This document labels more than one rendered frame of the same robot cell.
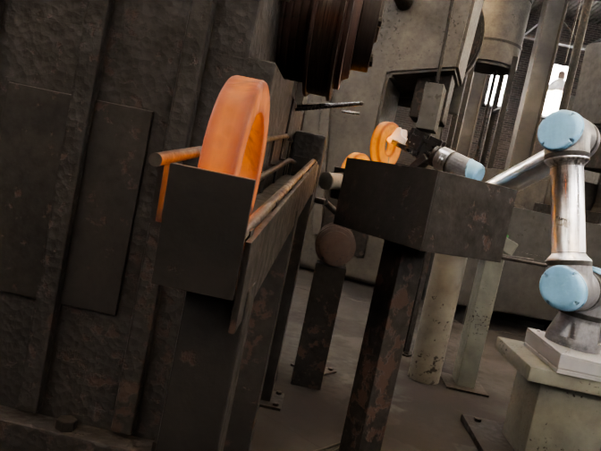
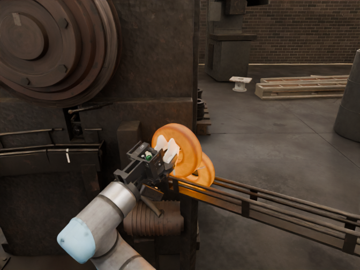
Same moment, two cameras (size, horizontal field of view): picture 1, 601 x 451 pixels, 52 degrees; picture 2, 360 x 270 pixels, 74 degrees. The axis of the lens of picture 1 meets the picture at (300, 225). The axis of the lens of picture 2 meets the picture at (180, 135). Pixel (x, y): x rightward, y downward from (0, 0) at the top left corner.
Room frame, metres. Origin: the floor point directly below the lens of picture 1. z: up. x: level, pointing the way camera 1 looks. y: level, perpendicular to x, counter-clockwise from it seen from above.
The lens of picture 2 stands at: (2.09, -0.82, 1.16)
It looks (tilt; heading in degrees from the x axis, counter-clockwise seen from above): 26 degrees down; 87
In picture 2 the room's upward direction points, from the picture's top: straight up
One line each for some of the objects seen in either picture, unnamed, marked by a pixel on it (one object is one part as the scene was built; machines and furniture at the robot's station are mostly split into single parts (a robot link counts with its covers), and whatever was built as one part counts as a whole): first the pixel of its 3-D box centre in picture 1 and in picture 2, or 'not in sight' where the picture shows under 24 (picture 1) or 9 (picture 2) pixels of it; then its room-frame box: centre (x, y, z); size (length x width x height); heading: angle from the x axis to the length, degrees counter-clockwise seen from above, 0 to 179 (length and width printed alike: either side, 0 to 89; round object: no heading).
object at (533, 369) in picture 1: (565, 368); not in sight; (1.75, -0.83, 0.28); 0.32 x 0.32 x 0.04; 88
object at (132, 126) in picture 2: (302, 171); (132, 151); (1.94, 0.03, 0.68); 0.11 x 0.08 x 0.24; 87
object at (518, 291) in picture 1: (503, 260); not in sight; (4.10, -1.37, 0.39); 1.03 x 0.83 x 0.77; 102
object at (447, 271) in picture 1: (437, 313); not in sight; (2.32, -0.58, 0.26); 0.12 x 0.12 x 0.52
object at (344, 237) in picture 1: (323, 302); (157, 253); (2.03, -0.13, 0.27); 0.22 x 0.13 x 0.53; 177
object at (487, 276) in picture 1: (479, 308); not in sight; (2.35, -0.74, 0.31); 0.24 x 0.16 x 0.62; 177
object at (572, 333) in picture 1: (576, 327); not in sight; (1.75, -0.83, 0.40); 0.15 x 0.15 x 0.10
